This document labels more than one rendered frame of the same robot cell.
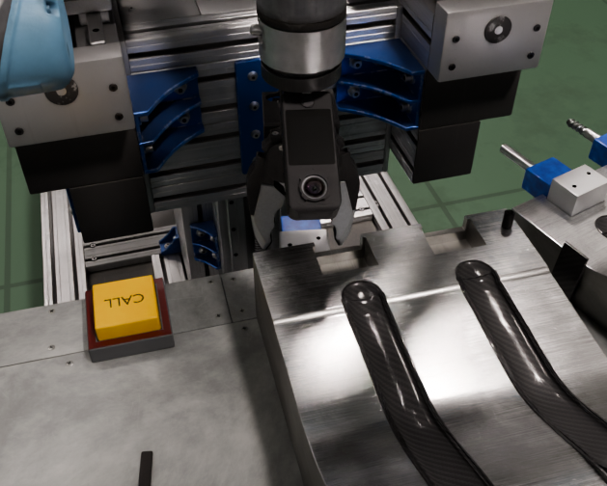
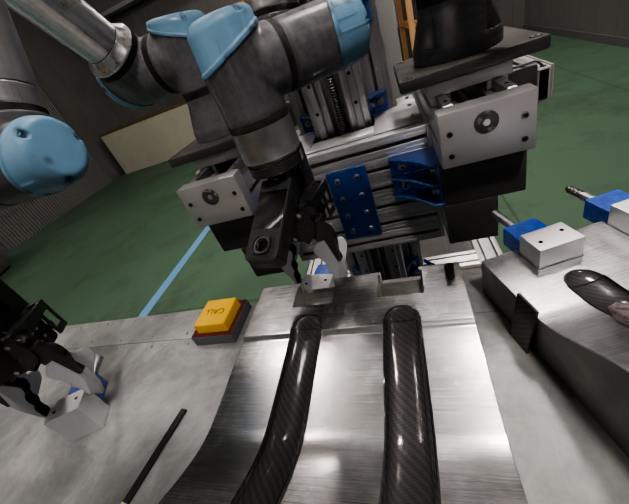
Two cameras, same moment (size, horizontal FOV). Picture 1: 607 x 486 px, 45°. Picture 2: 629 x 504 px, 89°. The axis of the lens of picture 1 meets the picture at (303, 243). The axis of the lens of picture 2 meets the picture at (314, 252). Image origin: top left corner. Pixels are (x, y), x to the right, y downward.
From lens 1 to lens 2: 0.42 m
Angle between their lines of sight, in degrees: 31
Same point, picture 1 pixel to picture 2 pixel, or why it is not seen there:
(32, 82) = (29, 182)
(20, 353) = (175, 334)
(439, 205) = not seen: hidden behind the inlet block
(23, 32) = (5, 150)
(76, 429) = (167, 384)
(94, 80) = (223, 190)
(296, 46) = (244, 145)
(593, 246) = (553, 299)
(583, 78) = not seen: outside the picture
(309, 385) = (234, 393)
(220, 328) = not seen: hidden behind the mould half
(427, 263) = (366, 305)
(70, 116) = (219, 210)
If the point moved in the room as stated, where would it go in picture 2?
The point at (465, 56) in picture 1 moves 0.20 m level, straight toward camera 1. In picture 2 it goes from (461, 147) to (406, 217)
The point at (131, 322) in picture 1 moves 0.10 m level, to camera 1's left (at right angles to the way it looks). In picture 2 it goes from (210, 325) to (171, 318)
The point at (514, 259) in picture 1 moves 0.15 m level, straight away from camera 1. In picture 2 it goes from (443, 308) to (506, 227)
